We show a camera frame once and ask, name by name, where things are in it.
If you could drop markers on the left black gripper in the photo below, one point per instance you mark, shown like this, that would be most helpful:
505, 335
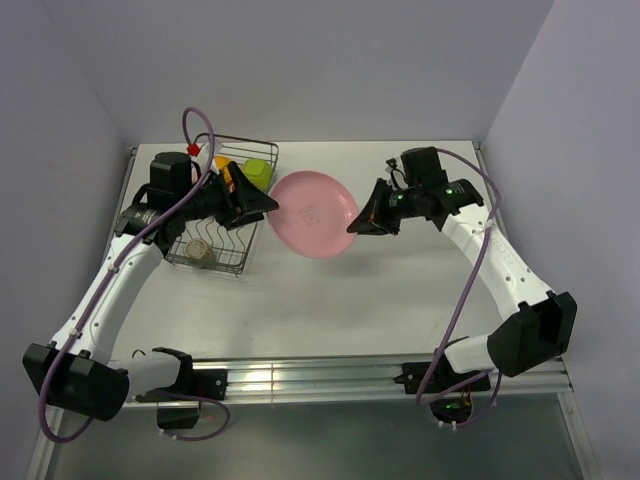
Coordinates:
250, 200

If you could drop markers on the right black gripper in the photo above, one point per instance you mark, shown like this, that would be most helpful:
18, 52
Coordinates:
373, 219

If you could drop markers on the white square bowl green outside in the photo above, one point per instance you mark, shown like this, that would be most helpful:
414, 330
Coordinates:
259, 172

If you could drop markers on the yellow ribbed bowl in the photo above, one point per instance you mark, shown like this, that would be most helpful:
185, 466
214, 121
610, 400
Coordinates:
222, 164

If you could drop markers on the pink round plate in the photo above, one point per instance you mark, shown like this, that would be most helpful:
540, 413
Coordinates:
313, 215

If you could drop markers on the small grey speckled bowl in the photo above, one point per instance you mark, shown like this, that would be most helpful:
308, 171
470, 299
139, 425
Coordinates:
198, 250

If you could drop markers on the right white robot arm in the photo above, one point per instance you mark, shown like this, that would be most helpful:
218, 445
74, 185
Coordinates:
536, 322

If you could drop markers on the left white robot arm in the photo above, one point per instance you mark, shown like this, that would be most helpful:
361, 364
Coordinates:
75, 370

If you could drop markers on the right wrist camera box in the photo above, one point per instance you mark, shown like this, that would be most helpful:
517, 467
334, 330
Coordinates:
397, 176

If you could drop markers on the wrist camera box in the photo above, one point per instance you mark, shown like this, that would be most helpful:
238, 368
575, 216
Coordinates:
397, 176
199, 152

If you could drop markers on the black wire dish rack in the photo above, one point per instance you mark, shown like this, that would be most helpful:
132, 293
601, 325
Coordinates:
231, 248

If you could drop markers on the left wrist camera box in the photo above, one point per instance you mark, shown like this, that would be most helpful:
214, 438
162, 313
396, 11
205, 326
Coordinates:
199, 152

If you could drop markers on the aluminium frame rail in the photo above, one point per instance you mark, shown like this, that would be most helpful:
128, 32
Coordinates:
347, 378

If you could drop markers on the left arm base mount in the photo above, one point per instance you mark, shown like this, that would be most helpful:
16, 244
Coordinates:
204, 387

